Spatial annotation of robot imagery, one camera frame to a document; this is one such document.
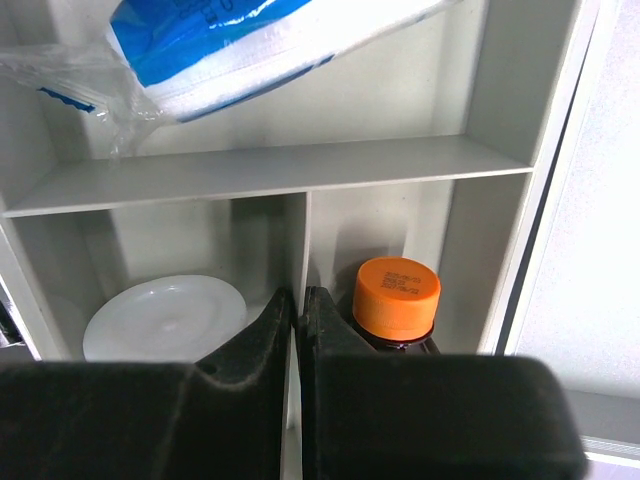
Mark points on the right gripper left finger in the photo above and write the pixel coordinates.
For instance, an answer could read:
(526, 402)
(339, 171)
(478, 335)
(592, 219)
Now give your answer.
(222, 417)

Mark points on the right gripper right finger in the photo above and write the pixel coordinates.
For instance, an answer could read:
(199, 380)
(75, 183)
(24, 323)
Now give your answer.
(373, 415)

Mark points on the clear bottle white cap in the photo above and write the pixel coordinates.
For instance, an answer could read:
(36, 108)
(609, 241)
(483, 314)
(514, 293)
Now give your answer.
(180, 318)

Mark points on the brown bottle orange cap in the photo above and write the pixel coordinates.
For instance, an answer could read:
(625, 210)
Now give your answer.
(394, 305)

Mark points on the silver metal medicine case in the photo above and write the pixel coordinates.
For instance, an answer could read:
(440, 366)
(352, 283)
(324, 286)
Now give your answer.
(578, 305)

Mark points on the grey plastic tray insert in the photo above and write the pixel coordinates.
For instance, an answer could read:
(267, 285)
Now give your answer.
(432, 143)

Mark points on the white blue tube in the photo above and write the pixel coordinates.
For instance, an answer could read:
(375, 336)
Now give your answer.
(167, 62)

